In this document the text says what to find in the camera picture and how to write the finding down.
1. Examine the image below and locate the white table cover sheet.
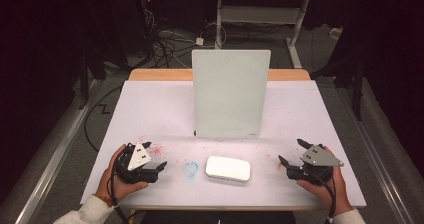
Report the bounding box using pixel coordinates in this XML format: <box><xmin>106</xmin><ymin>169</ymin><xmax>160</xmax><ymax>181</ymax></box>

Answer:
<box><xmin>80</xmin><ymin>79</ymin><xmax>367</xmax><ymax>208</ymax></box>

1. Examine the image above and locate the silver floor rail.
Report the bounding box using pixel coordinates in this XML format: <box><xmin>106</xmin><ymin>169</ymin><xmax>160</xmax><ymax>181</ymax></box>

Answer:
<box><xmin>14</xmin><ymin>79</ymin><xmax>102</xmax><ymax>224</ymax></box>
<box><xmin>334</xmin><ymin>83</ymin><xmax>416</xmax><ymax>224</ymax></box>

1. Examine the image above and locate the long black floor cable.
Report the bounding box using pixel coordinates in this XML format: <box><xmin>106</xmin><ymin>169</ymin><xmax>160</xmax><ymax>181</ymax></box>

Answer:
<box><xmin>83</xmin><ymin>85</ymin><xmax>123</xmax><ymax>152</ymax></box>

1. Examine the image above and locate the white board eraser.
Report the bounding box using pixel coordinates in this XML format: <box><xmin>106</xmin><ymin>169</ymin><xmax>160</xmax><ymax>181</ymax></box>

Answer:
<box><xmin>204</xmin><ymin>155</ymin><xmax>252</xmax><ymax>183</ymax></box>

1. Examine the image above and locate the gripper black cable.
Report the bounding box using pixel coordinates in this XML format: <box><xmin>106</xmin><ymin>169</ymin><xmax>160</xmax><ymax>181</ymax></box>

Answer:
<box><xmin>308</xmin><ymin>168</ymin><xmax>337</xmax><ymax>224</ymax></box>
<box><xmin>106</xmin><ymin>150</ymin><xmax>132</xmax><ymax>224</ymax></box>

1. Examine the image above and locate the white metal desk frame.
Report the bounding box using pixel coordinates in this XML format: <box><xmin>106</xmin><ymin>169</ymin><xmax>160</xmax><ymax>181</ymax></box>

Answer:
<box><xmin>199</xmin><ymin>0</ymin><xmax>355</xmax><ymax>69</ymax></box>

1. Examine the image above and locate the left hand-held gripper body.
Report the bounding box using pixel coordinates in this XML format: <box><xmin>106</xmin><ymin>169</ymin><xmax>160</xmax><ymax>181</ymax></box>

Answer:
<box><xmin>114</xmin><ymin>142</ymin><xmax>161</xmax><ymax>185</ymax></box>

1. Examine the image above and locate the small whiteboard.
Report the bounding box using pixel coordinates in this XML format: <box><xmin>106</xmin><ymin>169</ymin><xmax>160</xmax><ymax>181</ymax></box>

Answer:
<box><xmin>191</xmin><ymin>49</ymin><xmax>272</xmax><ymax>140</ymax></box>

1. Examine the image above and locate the black metal stand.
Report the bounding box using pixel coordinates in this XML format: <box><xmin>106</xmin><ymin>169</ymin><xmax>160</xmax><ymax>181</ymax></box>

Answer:
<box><xmin>311</xmin><ymin>50</ymin><xmax>365</xmax><ymax>122</ymax></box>
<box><xmin>77</xmin><ymin>48</ymin><xmax>108</xmax><ymax>111</ymax></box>

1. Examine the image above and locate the tangle of floor cables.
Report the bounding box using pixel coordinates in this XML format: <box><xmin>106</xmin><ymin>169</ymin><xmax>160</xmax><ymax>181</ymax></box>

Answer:
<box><xmin>141</xmin><ymin>0</ymin><xmax>201</xmax><ymax>69</ymax></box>

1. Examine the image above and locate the wooden table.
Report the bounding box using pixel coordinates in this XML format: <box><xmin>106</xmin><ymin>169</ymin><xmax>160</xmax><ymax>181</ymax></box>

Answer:
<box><xmin>127</xmin><ymin>68</ymin><xmax>328</xmax><ymax>212</ymax></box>

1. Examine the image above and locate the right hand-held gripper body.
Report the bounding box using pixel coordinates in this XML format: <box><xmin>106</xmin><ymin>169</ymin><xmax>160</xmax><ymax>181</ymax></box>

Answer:
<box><xmin>286</xmin><ymin>144</ymin><xmax>345</xmax><ymax>186</ymax></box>

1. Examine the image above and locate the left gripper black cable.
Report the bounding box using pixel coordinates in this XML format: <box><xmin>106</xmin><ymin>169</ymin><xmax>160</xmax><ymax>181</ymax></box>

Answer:
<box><xmin>106</xmin><ymin>150</ymin><xmax>132</xmax><ymax>224</ymax></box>

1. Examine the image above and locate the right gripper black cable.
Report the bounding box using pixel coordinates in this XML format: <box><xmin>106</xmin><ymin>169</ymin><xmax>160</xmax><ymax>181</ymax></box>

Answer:
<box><xmin>308</xmin><ymin>168</ymin><xmax>337</xmax><ymax>224</ymax></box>

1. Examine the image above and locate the person's right hand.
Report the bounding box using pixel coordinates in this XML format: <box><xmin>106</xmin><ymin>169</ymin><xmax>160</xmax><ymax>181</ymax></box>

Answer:
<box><xmin>296</xmin><ymin>145</ymin><xmax>354</xmax><ymax>217</ymax></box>

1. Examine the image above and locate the small white box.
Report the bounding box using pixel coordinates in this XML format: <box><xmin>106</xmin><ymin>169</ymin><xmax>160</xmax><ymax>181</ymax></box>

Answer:
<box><xmin>329</xmin><ymin>27</ymin><xmax>344</xmax><ymax>41</ymax></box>

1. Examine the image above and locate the person's left hand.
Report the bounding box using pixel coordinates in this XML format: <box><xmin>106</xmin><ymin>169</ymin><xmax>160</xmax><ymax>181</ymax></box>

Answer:
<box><xmin>93</xmin><ymin>144</ymin><xmax>150</xmax><ymax>204</ymax></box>

